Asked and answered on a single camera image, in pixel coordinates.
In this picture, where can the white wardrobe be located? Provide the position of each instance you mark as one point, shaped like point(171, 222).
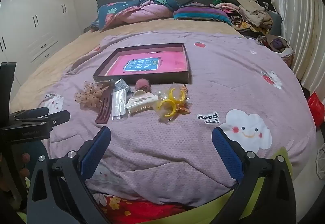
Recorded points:
point(38, 11)

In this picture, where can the long clear plastic packet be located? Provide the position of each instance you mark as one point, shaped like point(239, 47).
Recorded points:
point(118, 104)

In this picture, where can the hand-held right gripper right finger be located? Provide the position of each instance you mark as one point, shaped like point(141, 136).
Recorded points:
point(227, 153)

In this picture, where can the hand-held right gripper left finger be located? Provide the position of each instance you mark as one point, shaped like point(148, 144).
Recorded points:
point(95, 153)

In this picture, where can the yellow-green cloth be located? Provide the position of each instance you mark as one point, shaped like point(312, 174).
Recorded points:
point(200, 216)

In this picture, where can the person's left hand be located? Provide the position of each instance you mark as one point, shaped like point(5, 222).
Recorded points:
point(25, 158)

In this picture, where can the blue and pink quilt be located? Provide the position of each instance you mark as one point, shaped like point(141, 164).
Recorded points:
point(152, 11)

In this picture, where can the yellow hoop earrings packet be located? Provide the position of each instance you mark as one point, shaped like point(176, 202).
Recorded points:
point(168, 107)

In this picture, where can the striped pillow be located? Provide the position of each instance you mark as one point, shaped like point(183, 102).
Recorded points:
point(200, 13)

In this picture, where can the tan bed sheet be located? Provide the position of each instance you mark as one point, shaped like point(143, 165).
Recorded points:
point(63, 54)

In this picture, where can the bag of clothes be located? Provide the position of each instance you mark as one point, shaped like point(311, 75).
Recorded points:
point(276, 45)

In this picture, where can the purple printed blanket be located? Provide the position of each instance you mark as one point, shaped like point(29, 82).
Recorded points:
point(177, 142)

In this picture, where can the pile of clothes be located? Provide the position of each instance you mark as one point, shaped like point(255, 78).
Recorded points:
point(254, 13)

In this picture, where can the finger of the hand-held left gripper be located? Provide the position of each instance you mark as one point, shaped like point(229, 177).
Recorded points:
point(58, 116)
point(38, 112)

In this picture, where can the red floral cloth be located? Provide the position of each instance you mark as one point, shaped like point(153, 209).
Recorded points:
point(142, 210)

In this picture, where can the small silver bead packet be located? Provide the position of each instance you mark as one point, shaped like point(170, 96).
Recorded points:
point(121, 85)

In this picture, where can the polka dot bow hair clip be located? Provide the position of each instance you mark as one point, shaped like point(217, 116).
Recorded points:
point(88, 96)

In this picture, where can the white claw hair clip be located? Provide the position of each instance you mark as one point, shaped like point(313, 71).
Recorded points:
point(142, 102)

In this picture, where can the white curtain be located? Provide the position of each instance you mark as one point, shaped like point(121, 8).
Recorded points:
point(299, 23)

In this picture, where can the pink book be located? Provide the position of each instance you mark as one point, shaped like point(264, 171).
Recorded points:
point(172, 61)

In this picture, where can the shallow brown cardboard box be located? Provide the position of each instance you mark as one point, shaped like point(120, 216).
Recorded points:
point(142, 78)

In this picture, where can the maroon hair clip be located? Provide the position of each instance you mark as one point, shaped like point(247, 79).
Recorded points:
point(104, 112)

